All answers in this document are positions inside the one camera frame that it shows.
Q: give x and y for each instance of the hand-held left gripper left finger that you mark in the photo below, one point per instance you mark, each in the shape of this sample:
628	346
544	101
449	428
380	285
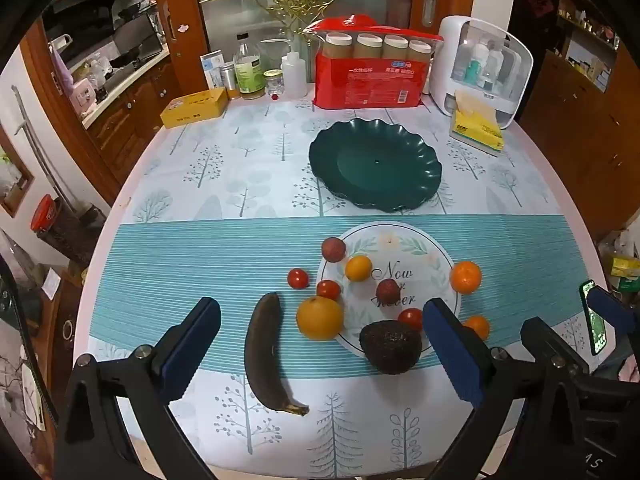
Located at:
192	350

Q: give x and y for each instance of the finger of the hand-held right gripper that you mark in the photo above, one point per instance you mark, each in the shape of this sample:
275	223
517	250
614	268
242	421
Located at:
542	337
607	310

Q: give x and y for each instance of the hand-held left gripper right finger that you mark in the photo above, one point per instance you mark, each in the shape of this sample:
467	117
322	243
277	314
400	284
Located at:
455	355

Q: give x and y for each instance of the small orange tangerine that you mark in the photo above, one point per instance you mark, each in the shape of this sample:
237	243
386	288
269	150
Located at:
479	326

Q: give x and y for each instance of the red cherry tomato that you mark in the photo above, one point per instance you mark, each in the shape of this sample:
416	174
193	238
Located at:
298	278
410	318
328	290

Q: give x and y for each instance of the dark avocado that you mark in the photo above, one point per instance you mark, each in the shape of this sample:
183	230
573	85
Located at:
390	347

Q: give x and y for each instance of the overripe brown banana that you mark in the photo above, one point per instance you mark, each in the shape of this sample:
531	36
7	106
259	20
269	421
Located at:
262	345

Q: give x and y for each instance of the red lychee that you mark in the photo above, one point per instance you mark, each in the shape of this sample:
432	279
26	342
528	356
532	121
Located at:
333	249
388	291

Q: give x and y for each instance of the large yellow orange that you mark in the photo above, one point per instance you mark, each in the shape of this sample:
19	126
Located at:
320	318

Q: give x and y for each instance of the dark green scalloped plate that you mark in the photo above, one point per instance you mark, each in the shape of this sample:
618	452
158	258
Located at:
375	165

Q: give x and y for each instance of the smartphone with lit screen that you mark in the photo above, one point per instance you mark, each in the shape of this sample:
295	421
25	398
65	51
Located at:
595	330

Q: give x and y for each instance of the large orange tangerine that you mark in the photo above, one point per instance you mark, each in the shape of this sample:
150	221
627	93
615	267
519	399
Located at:
466	276

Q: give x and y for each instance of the tree print tablecloth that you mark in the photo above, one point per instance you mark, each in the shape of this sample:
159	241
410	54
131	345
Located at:
200	260

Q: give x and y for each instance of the small yellow orange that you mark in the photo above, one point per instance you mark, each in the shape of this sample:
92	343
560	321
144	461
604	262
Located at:
358	268

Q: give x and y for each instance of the dark wicker basket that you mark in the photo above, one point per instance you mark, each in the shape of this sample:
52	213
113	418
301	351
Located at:
75	237

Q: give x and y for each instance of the tall wooden cabinet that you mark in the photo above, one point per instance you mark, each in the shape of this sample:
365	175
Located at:
580	135

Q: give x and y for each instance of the red lidded container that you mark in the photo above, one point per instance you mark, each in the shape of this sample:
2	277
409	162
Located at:
44	212

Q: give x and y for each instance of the yellow tissue pack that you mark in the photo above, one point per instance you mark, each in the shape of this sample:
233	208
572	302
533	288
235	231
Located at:
477	130

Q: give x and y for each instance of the wooden kitchen cabinet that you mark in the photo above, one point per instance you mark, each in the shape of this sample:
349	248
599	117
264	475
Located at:
135	120

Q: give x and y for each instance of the yellow cardboard box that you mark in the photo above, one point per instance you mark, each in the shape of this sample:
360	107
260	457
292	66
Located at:
192	107

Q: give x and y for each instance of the white cosmetic bottle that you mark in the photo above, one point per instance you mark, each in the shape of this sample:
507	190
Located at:
494	70

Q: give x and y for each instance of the silver metal can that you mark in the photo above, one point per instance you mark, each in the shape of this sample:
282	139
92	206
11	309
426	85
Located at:
227	77

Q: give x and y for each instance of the teal cosmetic bottle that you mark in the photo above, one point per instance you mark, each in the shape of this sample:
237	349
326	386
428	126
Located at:
472	67

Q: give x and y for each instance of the small glass jar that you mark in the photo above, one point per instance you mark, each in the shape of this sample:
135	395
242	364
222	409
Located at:
273	84

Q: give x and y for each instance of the white and blue carton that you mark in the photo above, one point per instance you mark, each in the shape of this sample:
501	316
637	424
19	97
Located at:
211	70

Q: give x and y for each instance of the green label glass bottle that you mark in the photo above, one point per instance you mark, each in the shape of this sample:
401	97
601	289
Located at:
248	75

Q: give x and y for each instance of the red paper cup package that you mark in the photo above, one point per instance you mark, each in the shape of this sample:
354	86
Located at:
370	85

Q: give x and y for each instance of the white plastic bottle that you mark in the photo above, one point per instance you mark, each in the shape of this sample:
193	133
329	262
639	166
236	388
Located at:
293	77

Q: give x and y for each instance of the purple cloth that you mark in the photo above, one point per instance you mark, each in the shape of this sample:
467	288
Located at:
62	67

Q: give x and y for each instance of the beige jar white lid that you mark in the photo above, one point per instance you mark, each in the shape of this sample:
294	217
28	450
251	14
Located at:
338	46

